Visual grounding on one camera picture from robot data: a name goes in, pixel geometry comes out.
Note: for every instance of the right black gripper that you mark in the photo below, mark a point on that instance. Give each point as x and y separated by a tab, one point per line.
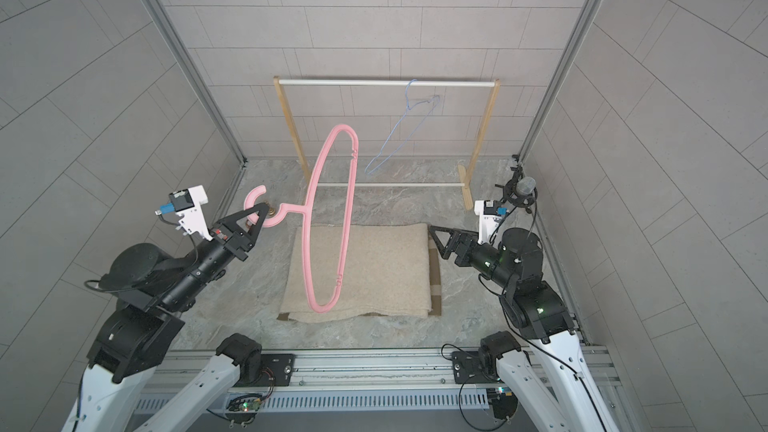
461	239

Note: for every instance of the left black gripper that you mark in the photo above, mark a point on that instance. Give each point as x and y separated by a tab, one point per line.
234	240

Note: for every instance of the brown plaid scarf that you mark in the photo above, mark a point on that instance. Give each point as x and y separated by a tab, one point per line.
435	276

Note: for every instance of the beige wool scarf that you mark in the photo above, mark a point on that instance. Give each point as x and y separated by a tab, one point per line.
372	270

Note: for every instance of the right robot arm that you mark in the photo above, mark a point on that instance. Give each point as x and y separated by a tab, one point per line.
539	357

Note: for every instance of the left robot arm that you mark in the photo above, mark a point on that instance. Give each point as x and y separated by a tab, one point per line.
153	290

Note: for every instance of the wooden clothes rack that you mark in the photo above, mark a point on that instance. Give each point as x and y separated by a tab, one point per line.
416	101

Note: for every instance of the right circuit board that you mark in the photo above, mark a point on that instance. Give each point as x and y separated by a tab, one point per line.
502	402

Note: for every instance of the circuit board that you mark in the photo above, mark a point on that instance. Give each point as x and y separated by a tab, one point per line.
248	403
502	402

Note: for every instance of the left circuit board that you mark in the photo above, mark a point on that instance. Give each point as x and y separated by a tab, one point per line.
248	403

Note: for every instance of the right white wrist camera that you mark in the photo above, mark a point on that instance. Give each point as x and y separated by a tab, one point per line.
490	215

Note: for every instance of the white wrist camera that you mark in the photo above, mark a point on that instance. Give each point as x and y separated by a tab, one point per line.
490	215
184	211

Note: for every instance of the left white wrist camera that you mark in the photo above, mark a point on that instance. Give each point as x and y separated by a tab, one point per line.
184	211

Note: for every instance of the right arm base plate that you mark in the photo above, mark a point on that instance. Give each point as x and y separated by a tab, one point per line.
467	369

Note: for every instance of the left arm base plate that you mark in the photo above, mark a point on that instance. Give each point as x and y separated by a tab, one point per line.
267	370

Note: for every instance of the aluminium mounting rail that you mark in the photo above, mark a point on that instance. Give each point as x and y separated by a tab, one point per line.
357	369

